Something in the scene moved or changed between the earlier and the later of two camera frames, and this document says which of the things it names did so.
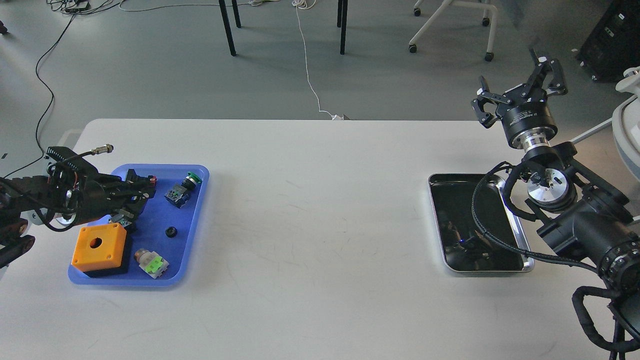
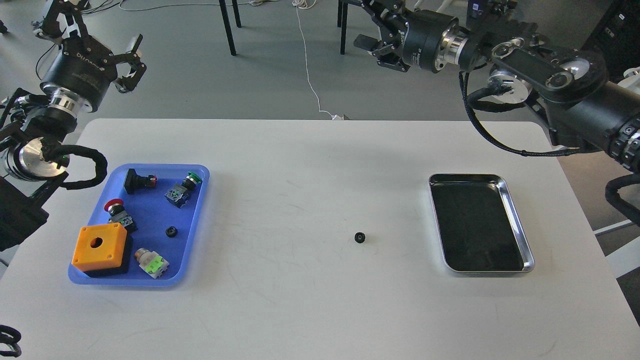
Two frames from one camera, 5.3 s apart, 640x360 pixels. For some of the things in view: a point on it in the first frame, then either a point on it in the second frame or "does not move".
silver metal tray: [465, 248] does not move
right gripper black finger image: [545, 68] -> [388, 13]
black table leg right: [342, 22] does not move
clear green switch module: [151, 263] does not move
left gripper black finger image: [144, 187] -> [69, 9]
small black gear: [171, 232] does not move
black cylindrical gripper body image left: [99, 195] -> [83, 66]
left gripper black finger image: [131, 205] -> [126, 84]
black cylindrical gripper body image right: [528, 121] -> [423, 30]
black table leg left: [226, 23] does not move
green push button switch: [178, 195] does not move
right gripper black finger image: [484, 95] -> [389, 55]
